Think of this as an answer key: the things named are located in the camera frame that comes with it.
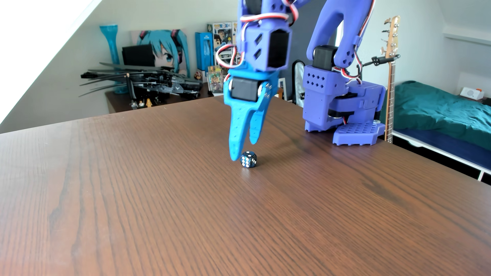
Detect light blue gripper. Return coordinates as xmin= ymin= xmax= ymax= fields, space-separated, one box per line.
xmin=223 ymin=61 xmax=279 ymax=162

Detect dark blue dice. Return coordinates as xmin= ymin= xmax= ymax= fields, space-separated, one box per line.
xmin=240 ymin=151 xmax=258 ymax=168

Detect purple robot arm with base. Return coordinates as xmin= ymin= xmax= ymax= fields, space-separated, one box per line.
xmin=236 ymin=0 xmax=387 ymax=146

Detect clear card display stand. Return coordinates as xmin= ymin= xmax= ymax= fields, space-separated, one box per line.
xmin=207 ymin=66 xmax=231 ymax=96

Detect vinyl figure box dark character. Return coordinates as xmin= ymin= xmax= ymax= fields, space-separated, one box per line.
xmin=214 ymin=52 xmax=233 ymax=79

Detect black framed mirror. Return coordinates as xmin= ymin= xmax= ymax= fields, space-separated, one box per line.
xmin=292 ymin=59 xmax=306 ymax=107

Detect tall blue box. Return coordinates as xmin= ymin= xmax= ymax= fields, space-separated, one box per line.
xmin=195 ymin=32 xmax=214 ymax=72

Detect vinyl figure box blue character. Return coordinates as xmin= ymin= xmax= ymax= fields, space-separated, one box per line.
xmin=207 ymin=22 xmax=238 ymax=53

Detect black aircraft model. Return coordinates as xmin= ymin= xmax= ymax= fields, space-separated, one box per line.
xmin=79 ymin=62 xmax=204 ymax=103

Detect anime girl picture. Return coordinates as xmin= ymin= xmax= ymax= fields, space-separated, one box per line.
xmin=130 ymin=29 xmax=191 ymax=77

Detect black rectangular box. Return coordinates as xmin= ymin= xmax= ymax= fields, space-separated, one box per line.
xmin=122 ymin=45 xmax=156 ymax=68

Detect dark wooden sideboard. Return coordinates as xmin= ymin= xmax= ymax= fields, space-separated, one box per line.
xmin=105 ymin=78 xmax=284 ymax=114

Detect bass guitar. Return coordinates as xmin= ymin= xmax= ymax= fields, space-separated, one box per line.
xmin=381 ymin=15 xmax=402 ymax=144

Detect black clamp stand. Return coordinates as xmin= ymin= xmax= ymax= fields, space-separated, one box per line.
xmin=361 ymin=54 xmax=401 ymax=68

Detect blue glass vase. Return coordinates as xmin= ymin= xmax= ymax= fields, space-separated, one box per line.
xmin=100 ymin=25 xmax=129 ymax=95

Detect bed with teal blanket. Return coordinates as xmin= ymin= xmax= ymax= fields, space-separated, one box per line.
xmin=392 ymin=80 xmax=491 ymax=151

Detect blue mattress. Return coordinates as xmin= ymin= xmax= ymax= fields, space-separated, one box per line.
xmin=393 ymin=128 xmax=491 ymax=170

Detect small white radio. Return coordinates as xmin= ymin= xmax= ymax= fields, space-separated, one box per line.
xmin=460 ymin=87 xmax=485 ymax=101

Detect red white black servo cable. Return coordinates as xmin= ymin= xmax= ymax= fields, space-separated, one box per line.
xmin=216 ymin=0 xmax=300 ymax=70
xmin=333 ymin=0 xmax=376 ymax=84

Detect white bed frame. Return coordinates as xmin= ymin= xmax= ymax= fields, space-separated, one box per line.
xmin=391 ymin=130 xmax=491 ymax=181

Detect white wall shelf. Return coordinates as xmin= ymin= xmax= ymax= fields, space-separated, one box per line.
xmin=443 ymin=26 xmax=491 ymax=47

